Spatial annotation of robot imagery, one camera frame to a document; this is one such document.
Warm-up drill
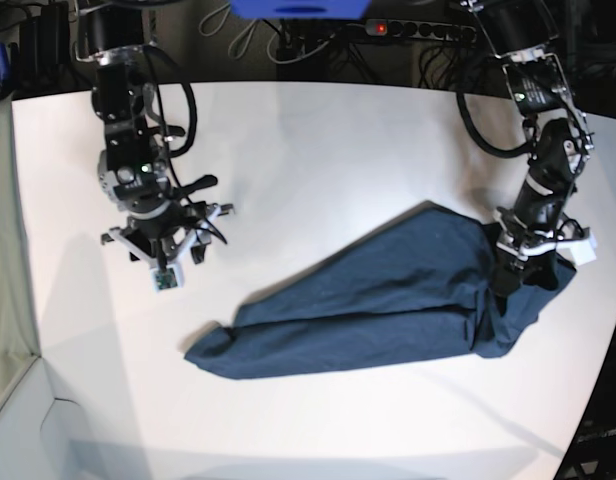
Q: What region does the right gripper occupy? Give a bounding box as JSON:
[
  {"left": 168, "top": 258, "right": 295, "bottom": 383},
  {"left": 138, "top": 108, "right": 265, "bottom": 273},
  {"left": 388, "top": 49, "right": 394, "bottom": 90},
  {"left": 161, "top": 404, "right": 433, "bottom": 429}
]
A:
[{"left": 100, "top": 201, "right": 234, "bottom": 269}]

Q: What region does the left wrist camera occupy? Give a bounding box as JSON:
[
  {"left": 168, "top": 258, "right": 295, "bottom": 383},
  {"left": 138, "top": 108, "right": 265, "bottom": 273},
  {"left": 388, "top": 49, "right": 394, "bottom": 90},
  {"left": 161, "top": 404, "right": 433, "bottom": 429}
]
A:
[{"left": 566, "top": 233, "right": 597, "bottom": 267}]

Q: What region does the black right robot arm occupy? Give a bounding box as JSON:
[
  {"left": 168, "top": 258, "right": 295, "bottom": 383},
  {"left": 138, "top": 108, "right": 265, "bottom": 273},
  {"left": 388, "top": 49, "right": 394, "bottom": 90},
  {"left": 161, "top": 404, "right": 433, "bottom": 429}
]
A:
[{"left": 75, "top": 1, "right": 231, "bottom": 283}]

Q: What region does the grey-green fabric curtain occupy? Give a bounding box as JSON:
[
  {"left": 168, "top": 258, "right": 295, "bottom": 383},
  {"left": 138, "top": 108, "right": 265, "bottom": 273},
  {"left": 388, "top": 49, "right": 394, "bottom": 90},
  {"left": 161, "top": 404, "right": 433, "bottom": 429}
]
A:
[{"left": 0, "top": 99, "right": 40, "bottom": 411}]

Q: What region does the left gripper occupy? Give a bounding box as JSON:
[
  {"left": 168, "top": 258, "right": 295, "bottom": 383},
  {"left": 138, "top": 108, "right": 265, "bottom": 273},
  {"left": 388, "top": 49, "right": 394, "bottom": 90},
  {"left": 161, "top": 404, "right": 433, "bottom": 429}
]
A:
[{"left": 491, "top": 194, "right": 588, "bottom": 298}]

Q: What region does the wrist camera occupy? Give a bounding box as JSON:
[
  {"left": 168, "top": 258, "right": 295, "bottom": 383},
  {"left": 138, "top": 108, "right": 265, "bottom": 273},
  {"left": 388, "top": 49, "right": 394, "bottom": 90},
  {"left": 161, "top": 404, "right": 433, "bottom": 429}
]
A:
[
  {"left": 566, "top": 233, "right": 597, "bottom": 267},
  {"left": 150, "top": 264, "right": 183, "bottom": 292}
]

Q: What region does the black power strip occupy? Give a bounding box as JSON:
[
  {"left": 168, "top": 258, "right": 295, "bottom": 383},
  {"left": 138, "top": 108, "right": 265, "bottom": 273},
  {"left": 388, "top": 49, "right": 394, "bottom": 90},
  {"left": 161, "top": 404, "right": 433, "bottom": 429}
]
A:
[{"left": 363, "top": 19, "right": 477, "bottom": 42}]

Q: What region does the blue cylinder object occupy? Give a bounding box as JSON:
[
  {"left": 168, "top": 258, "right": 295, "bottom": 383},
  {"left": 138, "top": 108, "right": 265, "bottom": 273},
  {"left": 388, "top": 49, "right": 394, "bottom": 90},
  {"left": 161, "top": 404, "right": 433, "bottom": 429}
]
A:
[{"left": 0, "top": 42, "right": 11, "bottom": 83}]

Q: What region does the dark blue t-shirt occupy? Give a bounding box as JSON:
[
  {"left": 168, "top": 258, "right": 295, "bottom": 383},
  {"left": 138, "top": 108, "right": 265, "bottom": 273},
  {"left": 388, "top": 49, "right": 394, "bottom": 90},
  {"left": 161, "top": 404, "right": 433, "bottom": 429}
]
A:
[{"left": 184, "top": 207, "right": 568, "bottom": 380}]

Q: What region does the white cable loop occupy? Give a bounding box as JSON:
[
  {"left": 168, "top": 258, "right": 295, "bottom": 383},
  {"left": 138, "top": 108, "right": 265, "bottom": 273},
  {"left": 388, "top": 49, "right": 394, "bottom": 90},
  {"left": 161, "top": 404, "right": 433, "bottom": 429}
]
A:
[{"left": 199, "top": 9, "right": 279, "bottom": 61}]

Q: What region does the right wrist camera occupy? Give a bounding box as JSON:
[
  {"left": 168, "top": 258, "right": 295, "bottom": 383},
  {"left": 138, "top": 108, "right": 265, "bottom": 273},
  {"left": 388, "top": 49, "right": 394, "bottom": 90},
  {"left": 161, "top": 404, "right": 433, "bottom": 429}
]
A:
[{"left": 150, "top": 264, "right": 183, "bottom": 292}]

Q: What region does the blue plastic bin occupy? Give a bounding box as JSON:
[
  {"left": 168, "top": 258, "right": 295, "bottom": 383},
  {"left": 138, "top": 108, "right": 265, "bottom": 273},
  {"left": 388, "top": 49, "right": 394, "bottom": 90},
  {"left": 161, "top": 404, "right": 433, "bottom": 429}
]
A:
[{"left": 230, "top": 0, "right": 370, "bottom": 20}]

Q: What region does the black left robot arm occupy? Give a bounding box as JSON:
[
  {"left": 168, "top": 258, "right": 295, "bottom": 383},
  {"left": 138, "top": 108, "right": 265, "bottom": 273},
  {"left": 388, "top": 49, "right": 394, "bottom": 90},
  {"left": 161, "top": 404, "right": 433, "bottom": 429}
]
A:
[{"left": 456, "top": 1, "right": 594, "bottom": 298}]

